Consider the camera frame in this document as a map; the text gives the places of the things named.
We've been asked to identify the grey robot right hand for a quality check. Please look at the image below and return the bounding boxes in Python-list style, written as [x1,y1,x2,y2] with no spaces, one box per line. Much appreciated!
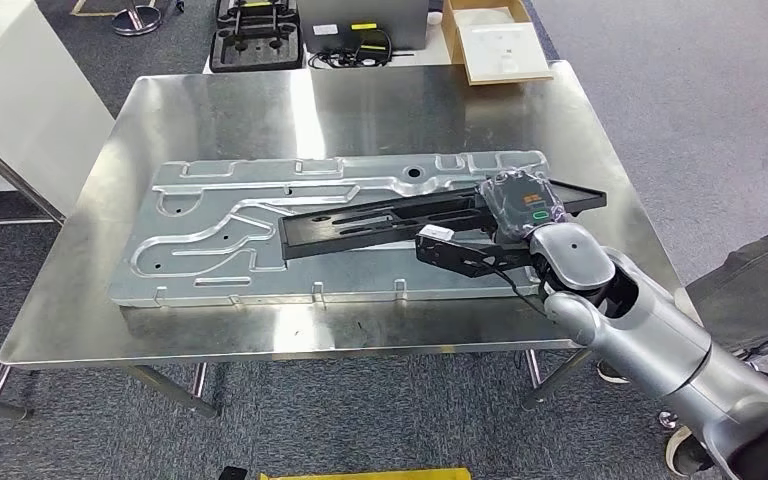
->
[477,168,568,245]

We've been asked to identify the long black plastic part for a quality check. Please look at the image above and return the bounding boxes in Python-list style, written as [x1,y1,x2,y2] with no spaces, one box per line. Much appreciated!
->
[279,178,609,262]

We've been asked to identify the stainless steel workbench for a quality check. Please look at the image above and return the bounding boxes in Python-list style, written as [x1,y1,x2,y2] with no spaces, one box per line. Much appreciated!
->
[0,60,702,420]

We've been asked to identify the white flat packet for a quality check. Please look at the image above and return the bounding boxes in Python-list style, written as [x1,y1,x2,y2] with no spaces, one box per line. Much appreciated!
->
[455,6,551,79]

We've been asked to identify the stamped grey metal panel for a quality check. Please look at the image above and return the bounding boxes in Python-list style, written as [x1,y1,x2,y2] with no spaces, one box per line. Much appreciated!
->
[108,150,556,311]

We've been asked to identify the open cardboard box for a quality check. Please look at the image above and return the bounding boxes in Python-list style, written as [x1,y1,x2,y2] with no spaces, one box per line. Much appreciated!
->
[440,0,555,87]

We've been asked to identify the grey equipment case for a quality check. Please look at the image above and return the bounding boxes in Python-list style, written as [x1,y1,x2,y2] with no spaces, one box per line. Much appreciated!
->
[295,0,430,54]

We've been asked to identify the person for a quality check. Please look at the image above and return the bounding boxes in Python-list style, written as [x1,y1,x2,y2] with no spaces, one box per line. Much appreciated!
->
[595,195,768,387]

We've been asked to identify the black foam tray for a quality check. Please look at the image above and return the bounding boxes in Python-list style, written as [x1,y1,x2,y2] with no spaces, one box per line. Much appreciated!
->
[208,0,306,74]

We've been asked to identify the black coiled cables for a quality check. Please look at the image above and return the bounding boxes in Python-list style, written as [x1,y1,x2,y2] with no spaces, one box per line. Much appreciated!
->
[306,29,395,71]

